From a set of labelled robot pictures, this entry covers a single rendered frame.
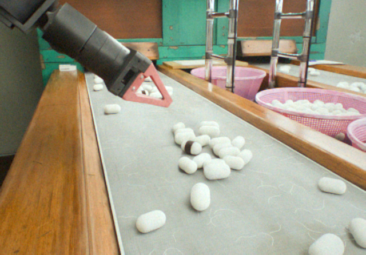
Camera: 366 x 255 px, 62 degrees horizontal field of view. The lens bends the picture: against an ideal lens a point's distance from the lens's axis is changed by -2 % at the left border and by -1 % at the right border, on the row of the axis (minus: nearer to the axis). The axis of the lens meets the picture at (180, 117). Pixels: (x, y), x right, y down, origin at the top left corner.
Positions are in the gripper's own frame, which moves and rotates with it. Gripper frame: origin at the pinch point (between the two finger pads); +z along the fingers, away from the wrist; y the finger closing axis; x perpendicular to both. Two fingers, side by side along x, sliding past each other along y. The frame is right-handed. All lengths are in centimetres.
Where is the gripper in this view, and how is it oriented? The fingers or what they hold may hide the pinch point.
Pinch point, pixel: (166, 100)
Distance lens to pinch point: 48.3
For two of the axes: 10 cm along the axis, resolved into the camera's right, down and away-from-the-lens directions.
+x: -6.0, 8.0, 0.4
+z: 7.4, 5.3, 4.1
